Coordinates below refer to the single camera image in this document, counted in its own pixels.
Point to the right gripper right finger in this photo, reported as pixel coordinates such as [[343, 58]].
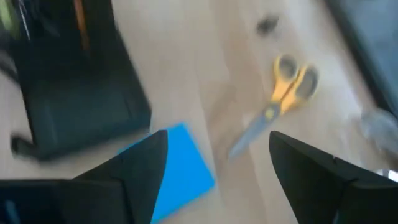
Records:
[[326, 193]]

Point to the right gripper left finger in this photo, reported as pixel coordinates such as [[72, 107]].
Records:
[[124, 193]]

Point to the blue sticky note pad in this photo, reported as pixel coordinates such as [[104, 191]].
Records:
[[186, 174]]

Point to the black mesh desk organizer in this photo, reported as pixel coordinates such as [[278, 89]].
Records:
[[77, 102]]

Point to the yellow pencil pink eraser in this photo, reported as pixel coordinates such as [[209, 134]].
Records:
[[81, 25]]

